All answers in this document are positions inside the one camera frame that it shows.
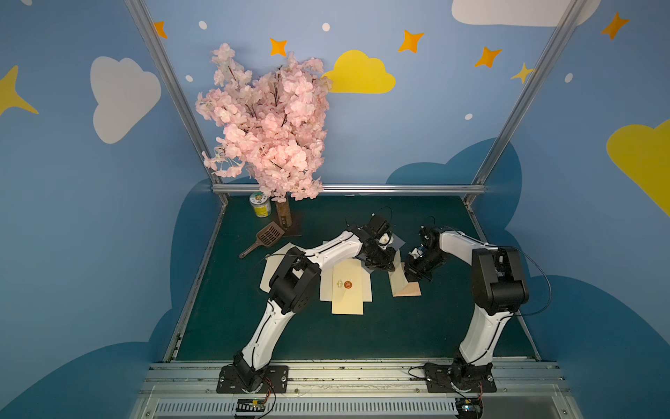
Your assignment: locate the yellow green tin can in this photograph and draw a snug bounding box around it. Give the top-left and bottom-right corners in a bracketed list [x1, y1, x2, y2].
[250, 191, 271, 218]

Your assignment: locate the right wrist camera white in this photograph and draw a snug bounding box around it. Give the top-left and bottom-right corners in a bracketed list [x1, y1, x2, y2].
[409, 247, 423, 259]

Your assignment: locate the aluminium rail base frame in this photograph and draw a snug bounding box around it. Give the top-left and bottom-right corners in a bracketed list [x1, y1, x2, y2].
[130, 358, 583, 418]

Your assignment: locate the left aluminium frame post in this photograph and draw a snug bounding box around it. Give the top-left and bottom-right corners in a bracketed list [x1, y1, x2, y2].
[124, 0, 230, 205]

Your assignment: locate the brown slotted scoop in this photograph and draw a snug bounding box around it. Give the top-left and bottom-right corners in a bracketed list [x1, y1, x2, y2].
[239, 222, 284, 258]

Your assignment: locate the grey envelope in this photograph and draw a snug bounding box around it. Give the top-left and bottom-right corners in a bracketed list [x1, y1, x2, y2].
[364, 233, 406, 273]

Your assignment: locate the left small circuit board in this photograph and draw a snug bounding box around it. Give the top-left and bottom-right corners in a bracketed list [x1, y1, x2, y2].
[234, 398, 268, 418]

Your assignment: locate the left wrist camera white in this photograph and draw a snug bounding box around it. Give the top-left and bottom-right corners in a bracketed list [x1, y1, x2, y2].
[377, 232, 394, 247]

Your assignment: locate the aluminium frame post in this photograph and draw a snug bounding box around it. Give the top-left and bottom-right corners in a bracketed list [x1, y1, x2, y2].
[464, 0, 589, 209]
[124, 0, 230, 205]

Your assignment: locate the right small circuit board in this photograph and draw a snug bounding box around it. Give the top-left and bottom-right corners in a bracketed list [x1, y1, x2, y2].
[455, 398, 483, 419]

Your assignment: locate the white paper sheet left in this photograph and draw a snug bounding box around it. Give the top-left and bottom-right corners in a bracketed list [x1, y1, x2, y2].
[259, 243, 294, 293]

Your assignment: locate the right aluminium frame post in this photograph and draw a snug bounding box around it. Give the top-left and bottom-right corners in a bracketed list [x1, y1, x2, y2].
[464, 0, 589, 209]

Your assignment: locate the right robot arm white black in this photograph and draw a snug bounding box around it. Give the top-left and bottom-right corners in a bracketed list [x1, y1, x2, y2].
[404, 225, 530, 389]

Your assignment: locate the pink cherry blossom tree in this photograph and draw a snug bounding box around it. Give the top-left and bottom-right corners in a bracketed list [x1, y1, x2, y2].
[195, 44, 331, 204]

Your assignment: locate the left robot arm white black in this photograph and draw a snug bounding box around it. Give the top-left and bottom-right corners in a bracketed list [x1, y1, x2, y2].
[232, 214, 396, 392]

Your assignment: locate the yellow envelope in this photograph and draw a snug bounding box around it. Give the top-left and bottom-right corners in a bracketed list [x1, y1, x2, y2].
[332, 258, 364, 315]

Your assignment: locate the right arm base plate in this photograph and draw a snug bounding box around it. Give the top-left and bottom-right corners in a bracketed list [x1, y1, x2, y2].
[423, 359, 497, 394]

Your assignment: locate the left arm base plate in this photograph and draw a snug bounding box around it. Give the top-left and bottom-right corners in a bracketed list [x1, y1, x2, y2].
[216, 364, 289, 394]

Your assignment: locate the small circuit board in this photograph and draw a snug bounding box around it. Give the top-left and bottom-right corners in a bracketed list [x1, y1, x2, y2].
[234, 398, 268, 418]
[455, 398, 483, 419]

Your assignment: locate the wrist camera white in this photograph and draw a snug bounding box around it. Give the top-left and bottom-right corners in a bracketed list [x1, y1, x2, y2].
[377, 232, 394, 247]
[409, 247, 423, 259]

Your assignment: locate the brown letter paper front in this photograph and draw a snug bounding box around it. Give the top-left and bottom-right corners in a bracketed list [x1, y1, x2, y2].
[388, 251, 422, 298]

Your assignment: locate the back horizontal aluminium bar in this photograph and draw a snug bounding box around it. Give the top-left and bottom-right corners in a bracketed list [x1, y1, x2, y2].
[211, 182, 487, 196]

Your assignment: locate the cream paper sheet centre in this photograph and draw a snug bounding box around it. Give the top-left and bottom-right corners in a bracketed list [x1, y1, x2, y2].
[319, 258, 373, 303]

